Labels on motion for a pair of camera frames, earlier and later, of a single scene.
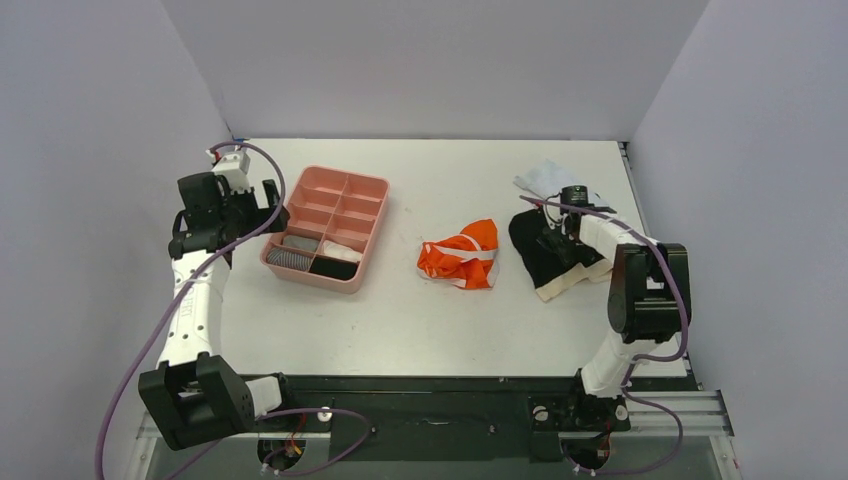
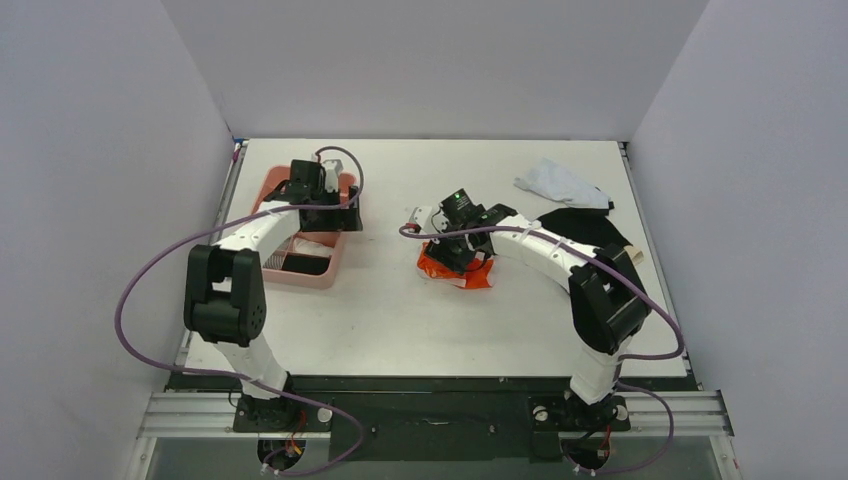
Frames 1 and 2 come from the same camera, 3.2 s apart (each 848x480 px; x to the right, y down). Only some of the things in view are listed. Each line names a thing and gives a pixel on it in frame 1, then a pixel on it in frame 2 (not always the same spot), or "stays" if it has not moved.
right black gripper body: [553, 237] -> [448, 257]
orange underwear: [469, 258] stays
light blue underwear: [547, 179] stays
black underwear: [336, 269] -> [306, 264]
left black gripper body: [241, 209] -> [328, 220]
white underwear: [332, 249] -> [313, 248]
